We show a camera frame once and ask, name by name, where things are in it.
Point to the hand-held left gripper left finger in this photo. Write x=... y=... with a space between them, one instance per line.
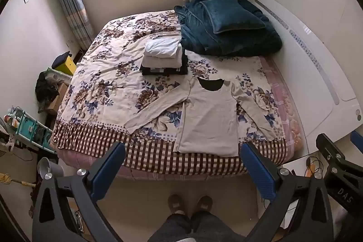
x=105 y=176

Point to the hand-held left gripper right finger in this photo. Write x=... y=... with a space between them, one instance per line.
x=259 y=171

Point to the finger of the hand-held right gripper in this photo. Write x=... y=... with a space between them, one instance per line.
x=330 y=150
x=358 y=140

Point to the beige long-sleeve shirt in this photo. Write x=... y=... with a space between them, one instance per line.
x=209 y=123

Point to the dark clothes pile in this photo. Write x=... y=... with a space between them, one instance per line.
x=45 y=89

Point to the white nightstand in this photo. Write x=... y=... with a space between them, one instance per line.
x=297 y=167

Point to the grey cup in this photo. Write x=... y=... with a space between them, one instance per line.
x=54 y=169

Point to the person's right slipper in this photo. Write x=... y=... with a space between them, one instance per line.
x=204 y=203

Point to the person's slipper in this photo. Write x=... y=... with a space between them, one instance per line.
x=204 y=203
x=175 y=203

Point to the person's left slipper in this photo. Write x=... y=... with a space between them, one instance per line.
x=175 y=203

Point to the white bed headboard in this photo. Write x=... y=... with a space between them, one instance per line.
x=306 y=69

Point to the person's dark trousers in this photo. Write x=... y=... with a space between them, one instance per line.
x=175 y=227

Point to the yellow-taped stick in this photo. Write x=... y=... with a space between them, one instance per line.
x=17 y=181

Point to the cardboard box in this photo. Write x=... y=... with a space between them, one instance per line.
x=56 y=101

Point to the teal storage rack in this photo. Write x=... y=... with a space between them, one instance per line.
x=28 y=128

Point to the bed with floral bedspread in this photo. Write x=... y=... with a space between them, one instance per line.
x=113 y=83

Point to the white green plastic object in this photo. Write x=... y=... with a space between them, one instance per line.
x=59 y=76

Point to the yellow box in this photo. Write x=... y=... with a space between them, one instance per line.
x=68 y=66

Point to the dark cap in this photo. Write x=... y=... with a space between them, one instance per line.
x=59 y=60

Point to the beige folded garment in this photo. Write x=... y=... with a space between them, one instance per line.
x=158 y=62

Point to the teal velvet quilt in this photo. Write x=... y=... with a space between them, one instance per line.
x=241 y=43

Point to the white folded garment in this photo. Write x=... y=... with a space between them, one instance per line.
x=161 y=47

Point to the teal velvet pillow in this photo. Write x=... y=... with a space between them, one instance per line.
x=229 y=15

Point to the wall outlet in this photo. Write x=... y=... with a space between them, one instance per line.
x=70 y=42

